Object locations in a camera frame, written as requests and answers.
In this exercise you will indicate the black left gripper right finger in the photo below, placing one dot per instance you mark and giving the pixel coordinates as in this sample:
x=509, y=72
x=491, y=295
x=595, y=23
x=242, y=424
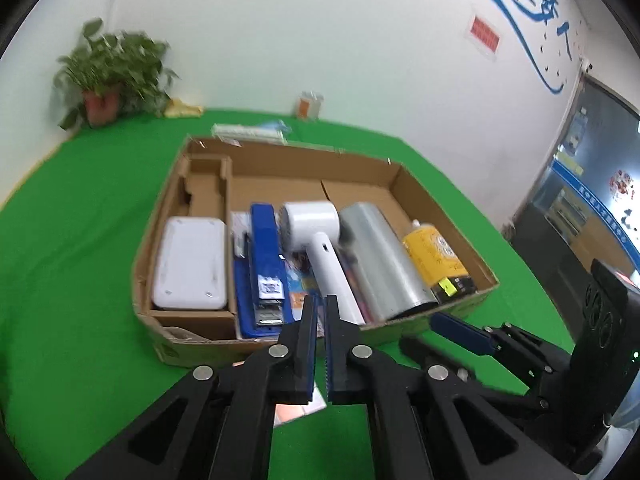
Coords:
x=417, y=431

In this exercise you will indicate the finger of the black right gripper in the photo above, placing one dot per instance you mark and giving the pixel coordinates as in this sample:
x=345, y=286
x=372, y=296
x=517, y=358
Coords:
x=531, y=359
x=434, y=364

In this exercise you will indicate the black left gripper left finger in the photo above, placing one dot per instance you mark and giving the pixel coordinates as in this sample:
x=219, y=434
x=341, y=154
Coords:
x=215, y=424

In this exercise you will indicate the blue stapler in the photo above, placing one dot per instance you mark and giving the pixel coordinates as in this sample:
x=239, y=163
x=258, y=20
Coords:
x=263, y=301

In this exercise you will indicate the white handheld fan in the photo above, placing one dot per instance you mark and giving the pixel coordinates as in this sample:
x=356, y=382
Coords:
x=314, y=228

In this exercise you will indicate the pastel rubik cube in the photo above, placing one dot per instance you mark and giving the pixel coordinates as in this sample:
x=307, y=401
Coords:
x=295, y=412

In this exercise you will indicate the silver metal cylinder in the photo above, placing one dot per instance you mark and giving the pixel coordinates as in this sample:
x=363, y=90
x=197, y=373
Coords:
x=386, y=278

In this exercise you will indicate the yellow labelled jar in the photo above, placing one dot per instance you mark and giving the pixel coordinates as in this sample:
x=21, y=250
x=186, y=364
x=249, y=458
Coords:
x=437, y=263

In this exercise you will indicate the colourful picture book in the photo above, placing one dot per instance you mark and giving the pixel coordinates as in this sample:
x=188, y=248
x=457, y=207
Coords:
x=301, y=282

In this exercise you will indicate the green tablecloth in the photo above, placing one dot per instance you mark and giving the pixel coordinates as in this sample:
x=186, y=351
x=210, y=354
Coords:
x=76, y=364

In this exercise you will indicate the dark glass door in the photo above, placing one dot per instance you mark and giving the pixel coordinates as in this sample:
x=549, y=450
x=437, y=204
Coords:
x=584, y=205

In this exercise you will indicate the white flat device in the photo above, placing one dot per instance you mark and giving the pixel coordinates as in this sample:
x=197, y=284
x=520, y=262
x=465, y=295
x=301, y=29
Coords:
x=190, y=272

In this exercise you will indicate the brown cardboard box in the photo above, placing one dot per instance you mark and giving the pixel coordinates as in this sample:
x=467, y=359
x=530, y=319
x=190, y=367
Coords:
x=212, y=178

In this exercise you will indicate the green blue toothbrush pack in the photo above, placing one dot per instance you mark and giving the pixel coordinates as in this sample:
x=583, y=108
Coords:
x=276, y=125

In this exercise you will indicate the white toothpaste box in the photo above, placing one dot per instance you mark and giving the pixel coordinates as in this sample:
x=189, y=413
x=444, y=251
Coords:
x=243, y=133

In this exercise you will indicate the yellow wrapped item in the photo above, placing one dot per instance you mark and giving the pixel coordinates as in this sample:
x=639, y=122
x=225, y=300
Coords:
x=176, y=108

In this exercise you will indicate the red wall notice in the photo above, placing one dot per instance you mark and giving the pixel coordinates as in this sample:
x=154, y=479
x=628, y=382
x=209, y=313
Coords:
x=484, y=37

